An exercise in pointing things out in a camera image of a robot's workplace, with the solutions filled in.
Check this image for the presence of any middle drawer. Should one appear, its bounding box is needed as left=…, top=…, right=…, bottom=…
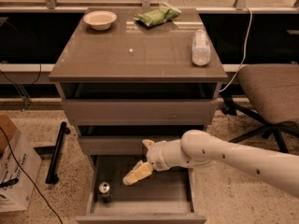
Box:
left=78, top=125, right=205, bottom=155

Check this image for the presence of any black metal bar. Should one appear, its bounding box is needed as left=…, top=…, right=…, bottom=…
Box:
left=45, top=121, right=70, bottom=184

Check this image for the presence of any green snack bag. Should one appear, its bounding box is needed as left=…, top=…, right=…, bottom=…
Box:
left=134, top=4, right=181, bottom=27

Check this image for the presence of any black cable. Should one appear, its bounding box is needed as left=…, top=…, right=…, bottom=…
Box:
left=0, top=126, right=64, bottom=224

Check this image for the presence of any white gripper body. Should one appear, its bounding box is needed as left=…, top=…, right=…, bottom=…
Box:
left=146, top=141, right=170, bottom=172

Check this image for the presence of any cardboard box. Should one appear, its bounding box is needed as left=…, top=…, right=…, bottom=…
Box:
left=0, top=115, right=42, bottom=213

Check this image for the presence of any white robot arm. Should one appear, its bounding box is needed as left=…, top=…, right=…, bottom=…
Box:
left=122, top=130, right=299, bottom=197

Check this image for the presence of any grey office chair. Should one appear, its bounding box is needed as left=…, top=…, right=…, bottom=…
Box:
left=221, top=64, right=299, bottom=153

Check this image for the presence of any grey drawer cabinet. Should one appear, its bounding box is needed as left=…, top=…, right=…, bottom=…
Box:
left=48, top=7, right=228, bottom=224

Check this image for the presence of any top drawer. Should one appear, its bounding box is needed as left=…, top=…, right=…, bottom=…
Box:
left=62, top=83, right=217, bottom=126

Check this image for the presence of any open bottom drawer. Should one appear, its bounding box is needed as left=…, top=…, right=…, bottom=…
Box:
left=77, top=155, right=206, bottom=224

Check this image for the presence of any redbull can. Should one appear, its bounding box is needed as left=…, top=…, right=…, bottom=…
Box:
left=99, top=181, right=111, bottom=203

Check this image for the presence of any white bowl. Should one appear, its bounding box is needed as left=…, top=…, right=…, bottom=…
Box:
left=83, top=11, right=117, bottom=31

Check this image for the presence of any white cable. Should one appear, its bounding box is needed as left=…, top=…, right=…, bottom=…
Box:
left=219, top=7, right=253, bottom=94

